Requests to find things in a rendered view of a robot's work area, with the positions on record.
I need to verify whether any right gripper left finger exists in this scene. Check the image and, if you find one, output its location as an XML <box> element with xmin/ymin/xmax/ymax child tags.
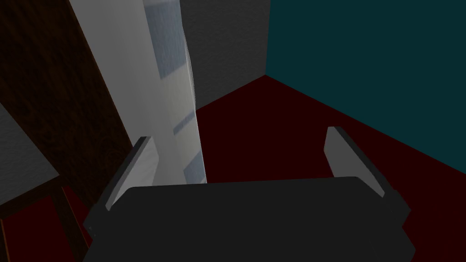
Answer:
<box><xmin>105</xmin><ymin>136</ymin><xmax>160</xmax><ymax>212</ymax></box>

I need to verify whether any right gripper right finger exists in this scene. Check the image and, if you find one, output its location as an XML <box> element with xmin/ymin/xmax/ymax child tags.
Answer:
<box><xmin>324</xmin><ymin>126</ymin><xmax>395</xmax><ymax>199</ymax></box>

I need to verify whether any white tall cabinet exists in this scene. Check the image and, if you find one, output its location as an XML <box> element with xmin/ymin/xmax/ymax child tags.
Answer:
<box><xmin>69</xmin><ymin>0</ymin><xmax>208</xmax><ymax>188</ymax></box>

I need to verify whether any dark brown wooden table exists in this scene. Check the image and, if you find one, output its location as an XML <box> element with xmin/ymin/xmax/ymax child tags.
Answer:
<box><xmin>0</xmin><ymin>0</ymin><xmax>134</xmax><ymax>262</ymax></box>

